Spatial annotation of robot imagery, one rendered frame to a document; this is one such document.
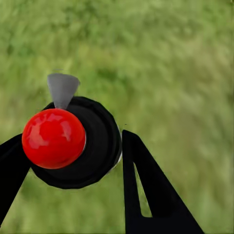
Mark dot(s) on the pesticide atomizer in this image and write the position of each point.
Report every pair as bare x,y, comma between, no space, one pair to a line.
73,142

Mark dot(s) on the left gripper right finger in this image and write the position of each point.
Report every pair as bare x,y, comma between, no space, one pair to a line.
170,214

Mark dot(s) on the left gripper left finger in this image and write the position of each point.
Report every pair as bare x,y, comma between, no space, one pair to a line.
14,167

